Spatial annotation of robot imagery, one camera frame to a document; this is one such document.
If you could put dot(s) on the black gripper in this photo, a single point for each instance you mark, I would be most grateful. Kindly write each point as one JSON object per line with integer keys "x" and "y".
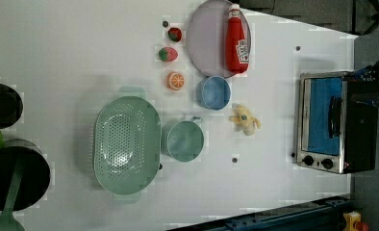
{"x": 369, "y": 74}

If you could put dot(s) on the yellow toy banana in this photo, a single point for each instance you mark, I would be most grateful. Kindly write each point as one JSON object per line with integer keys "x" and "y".
{"x": 245, "y": 120}

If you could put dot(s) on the green mug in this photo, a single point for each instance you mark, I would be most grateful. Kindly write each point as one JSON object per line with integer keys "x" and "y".
{"x": 183, "y": 140}

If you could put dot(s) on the silver black toaster oven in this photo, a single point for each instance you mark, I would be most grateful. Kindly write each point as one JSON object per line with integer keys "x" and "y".
{"x": 336, "y": 132}

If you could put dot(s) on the red ketchup bottle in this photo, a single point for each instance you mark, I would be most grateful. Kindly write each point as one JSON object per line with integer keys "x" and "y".
{"x": 236, "y": 49}

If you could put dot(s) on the yellow red clamp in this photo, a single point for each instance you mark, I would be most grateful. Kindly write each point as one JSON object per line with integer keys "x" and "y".
{"x": 354, "y": 222}

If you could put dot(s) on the blue bowl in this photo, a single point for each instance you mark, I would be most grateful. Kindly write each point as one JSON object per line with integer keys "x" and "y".
{"x": 213, "y": 93}

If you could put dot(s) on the lavender round plate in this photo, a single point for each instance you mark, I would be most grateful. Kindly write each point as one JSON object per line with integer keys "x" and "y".
{"x": 206, "y": 37}

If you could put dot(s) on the orange slice toy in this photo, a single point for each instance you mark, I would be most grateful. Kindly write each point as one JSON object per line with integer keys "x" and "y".
{"x": 175, "y": 81}

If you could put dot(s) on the red strawberry toy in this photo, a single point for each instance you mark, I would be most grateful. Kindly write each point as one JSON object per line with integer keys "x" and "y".
{"x": 175, "y": 34}

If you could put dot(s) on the pink strawberry toy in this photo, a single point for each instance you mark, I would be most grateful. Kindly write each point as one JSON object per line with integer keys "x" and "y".
{"x": 167, "y": 54}

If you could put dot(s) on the green perforated colander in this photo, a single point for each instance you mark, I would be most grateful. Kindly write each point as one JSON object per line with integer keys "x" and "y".
{"x": 127, "y": 143}

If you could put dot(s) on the black pan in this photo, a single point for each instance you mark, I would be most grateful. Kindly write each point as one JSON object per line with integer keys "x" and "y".
{"x": 23, "y": 159}

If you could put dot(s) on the black round pot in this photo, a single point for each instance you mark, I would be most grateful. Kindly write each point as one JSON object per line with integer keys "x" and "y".
{"x": 11, "y": 106}

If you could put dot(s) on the green spatula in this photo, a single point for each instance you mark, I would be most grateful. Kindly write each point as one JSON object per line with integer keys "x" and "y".
{"x": 7, "y": 220}

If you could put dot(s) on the blue metal frame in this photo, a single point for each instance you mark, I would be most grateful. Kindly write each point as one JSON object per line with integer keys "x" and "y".
{"x": 318, "y": 215}

